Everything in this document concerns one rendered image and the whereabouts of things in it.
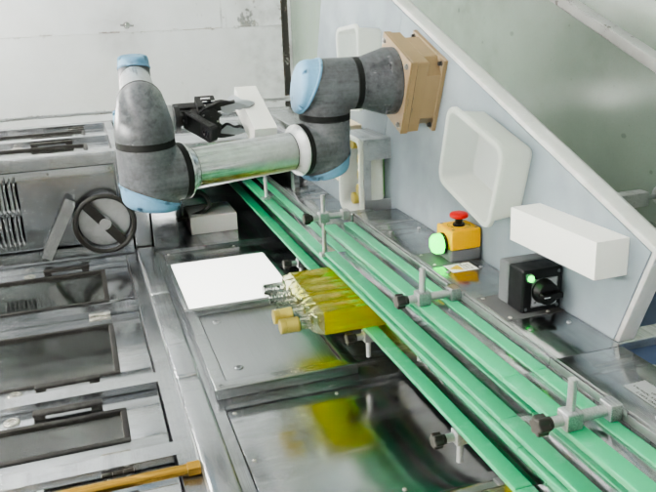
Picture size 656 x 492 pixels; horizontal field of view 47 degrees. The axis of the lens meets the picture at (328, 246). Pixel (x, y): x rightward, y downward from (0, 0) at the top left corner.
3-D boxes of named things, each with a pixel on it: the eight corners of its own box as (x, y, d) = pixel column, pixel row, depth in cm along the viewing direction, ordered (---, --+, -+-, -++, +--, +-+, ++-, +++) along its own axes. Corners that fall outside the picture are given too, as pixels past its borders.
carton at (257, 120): (255, 85, 209) (233, 87, 208) (277, 127, 192) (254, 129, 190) (255, 104, 213) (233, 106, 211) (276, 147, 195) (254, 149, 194)
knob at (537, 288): (553, 300, 133) (563, 307, 130) (530, 304, 132) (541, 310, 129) (553, 276, 132) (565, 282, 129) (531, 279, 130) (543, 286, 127)
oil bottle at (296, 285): (364, 290, 195) (285, 302, 189) (364, 269, 194) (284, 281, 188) (373, 297, 190) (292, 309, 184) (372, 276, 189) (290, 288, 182)
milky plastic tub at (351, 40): (368, 107, 215) (340, 110, 213) (363, 26, 210) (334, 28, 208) (391, 108, 199) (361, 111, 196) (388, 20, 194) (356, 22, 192)
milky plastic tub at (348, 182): (367, 203, 222) (339, 206, 219) (365, 127, 215) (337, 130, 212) (389, 218, 206) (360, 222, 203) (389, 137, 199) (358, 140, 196)
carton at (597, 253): (540, 203, 137) (511, 206, 135) (630, 237, 115) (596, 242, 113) (538, 234, 139) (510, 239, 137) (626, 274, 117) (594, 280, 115)
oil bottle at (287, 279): (356, 281, 201) (279, 294, 194) (356, 262, 199) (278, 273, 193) (364, 288, 196) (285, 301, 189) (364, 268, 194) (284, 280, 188)
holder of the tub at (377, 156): (369, 220, 223) (344, 224, 221) (367, 128, 215) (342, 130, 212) (391, 236, 208) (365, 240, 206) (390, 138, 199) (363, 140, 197)
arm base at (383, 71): (382, 39, 175) (342, 41, 172) (407, 56, 162) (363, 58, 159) (378, 102, 182) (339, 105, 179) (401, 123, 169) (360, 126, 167)
